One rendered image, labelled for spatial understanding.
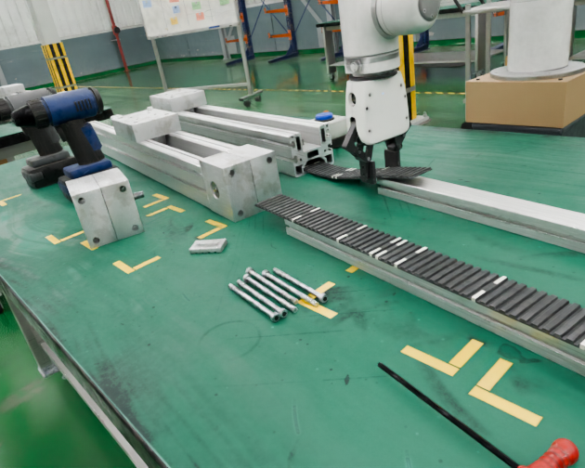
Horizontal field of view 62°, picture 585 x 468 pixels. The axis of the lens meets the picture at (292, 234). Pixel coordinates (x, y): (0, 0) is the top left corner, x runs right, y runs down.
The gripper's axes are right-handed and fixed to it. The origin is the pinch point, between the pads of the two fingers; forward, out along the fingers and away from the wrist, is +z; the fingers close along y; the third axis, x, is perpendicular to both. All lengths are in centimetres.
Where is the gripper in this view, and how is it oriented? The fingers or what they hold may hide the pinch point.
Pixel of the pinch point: (380, 167)
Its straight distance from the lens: 84.5
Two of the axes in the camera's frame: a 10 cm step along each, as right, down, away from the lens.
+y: 8.1, -3.6, 4.7
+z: 1.5, 8.9, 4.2
